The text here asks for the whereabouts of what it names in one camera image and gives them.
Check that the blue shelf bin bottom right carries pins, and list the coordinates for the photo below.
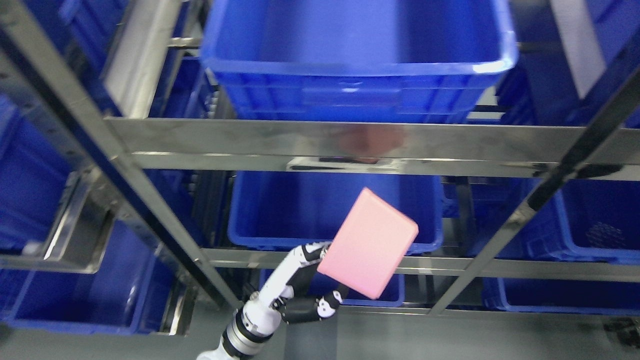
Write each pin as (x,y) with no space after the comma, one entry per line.
(520,295)

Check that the blue shelf bin top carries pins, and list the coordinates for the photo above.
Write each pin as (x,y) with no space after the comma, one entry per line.
(371,61)

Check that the blue shelf bin middle centre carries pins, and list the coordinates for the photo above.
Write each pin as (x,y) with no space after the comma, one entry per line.
(276,211)

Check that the blue shelf bin lower left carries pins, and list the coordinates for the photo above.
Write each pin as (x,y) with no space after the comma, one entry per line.
(126,296)

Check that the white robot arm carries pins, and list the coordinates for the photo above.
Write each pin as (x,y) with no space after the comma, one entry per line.
(246,334)

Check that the blue shelf bin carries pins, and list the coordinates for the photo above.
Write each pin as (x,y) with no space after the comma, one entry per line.
(126,296)
(371,61)
(276,211)
(33,177)
(585,221)
(520,295)

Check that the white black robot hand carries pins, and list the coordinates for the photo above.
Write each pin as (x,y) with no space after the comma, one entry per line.
(285,296)

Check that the pink plastic storage box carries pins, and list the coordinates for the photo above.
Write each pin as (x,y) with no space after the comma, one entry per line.
(369,245)

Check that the steel shelf rack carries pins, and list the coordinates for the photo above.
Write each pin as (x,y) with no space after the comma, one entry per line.
(110,153)

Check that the blue shelf bin middle left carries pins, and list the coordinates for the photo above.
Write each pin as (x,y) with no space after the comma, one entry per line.
(33,177)

